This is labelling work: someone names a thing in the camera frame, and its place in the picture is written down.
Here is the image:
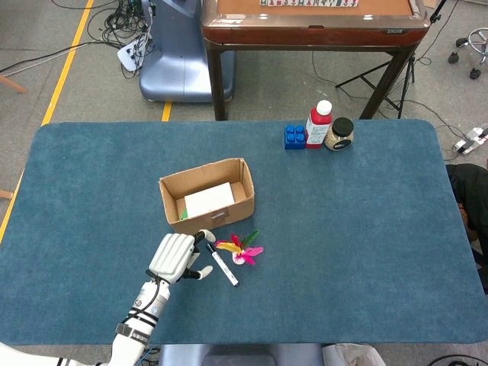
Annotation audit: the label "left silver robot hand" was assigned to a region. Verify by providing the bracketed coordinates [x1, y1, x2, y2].
[146, 229, 217, 285]

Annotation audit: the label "chrome rolling stool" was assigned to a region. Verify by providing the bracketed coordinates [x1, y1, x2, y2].
[448, 27, 488, 80]

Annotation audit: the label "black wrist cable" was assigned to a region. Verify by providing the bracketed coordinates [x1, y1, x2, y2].
[127, 269, 163, 321]

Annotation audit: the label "black tripod stand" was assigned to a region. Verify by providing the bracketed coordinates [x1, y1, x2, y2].
[335, 0, 448, 119]

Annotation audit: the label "glass jar black lid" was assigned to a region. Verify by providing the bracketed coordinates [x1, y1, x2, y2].
[323, 117, 355, 153]

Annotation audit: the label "white printed card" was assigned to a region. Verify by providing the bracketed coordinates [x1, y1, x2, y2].
[184, 181, 236, 219]

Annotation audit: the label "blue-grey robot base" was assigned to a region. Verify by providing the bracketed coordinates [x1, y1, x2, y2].
[139, 0, 236, 104]

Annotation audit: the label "black floor cable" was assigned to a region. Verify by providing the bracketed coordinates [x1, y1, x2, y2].
[0, 40, 119, 74]

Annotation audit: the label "clear plastic bag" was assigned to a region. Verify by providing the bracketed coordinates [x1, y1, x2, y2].
[321, 342, 386, 366]

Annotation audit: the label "brown mahjong table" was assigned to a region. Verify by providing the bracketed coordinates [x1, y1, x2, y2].
[201, 0, 431, 122]

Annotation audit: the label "white floor power strip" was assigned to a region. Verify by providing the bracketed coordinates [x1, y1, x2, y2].
[465, 127, 488, 143]
[453, 138, 476, 156]

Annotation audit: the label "person in dark clothes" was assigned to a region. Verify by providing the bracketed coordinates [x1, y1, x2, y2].
[445, 163, 488, 294]

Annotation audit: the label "grey robot torso base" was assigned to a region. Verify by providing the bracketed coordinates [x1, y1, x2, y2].
[158, 343, 325, 366]

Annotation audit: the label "red juice bottle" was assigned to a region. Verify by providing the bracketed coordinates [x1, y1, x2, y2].
[304, 99, 333, 149]

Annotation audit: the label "black cable bundle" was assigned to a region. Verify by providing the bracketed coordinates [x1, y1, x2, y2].
[87, 0, 153, 49]

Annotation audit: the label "blue table mat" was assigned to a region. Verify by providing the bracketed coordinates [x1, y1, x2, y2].
[0, 119, 488, 346]

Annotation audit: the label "blue building block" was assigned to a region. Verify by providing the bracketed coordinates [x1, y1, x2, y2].
[284, 124, 307, 150]

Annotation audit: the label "mahjong tile row faces showing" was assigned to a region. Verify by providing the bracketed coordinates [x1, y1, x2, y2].
[260, 0, 359, 8]

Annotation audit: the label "open cardboard box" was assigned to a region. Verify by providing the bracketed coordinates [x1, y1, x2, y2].
[159, 158, 255, 234]

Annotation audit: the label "black white marker pen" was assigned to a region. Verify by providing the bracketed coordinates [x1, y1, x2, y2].
[205, 243, 240, 287]

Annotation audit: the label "feather shuttlecock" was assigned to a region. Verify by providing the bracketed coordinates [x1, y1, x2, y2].
[214, 230, 265, 267]

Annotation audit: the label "white power strip with plugs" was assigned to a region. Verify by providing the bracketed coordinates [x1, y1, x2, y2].
[117, 37, 148, 72]

